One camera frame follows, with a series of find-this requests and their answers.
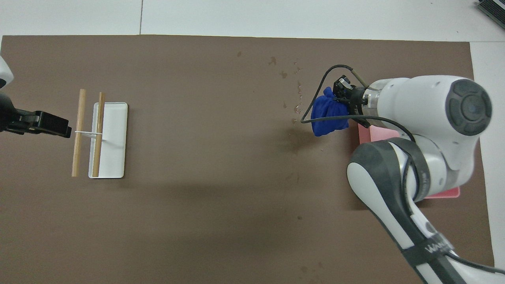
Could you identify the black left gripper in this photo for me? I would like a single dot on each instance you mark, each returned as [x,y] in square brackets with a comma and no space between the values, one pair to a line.
[7,116]

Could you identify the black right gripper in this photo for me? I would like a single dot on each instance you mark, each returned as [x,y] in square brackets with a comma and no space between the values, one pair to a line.
[357,101]

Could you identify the blue cloth towel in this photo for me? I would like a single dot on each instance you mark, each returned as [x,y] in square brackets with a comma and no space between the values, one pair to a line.
[327,116]

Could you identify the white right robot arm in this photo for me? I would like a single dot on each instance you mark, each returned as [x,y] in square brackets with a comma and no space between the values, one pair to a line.
[426,110]

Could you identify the spilled water drops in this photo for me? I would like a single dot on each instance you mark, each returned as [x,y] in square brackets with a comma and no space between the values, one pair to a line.
[272,61]

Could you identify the thin white band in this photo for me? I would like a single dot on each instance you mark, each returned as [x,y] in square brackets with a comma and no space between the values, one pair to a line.
[88,133]

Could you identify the white rectangular tray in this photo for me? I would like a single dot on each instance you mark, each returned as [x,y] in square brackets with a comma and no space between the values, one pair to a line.
[114,142]

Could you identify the dark ribbed panel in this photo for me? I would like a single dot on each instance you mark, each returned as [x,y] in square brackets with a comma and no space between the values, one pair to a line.
[493,10]

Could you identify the brown table mat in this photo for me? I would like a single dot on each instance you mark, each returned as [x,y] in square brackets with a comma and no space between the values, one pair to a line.
[197,217]

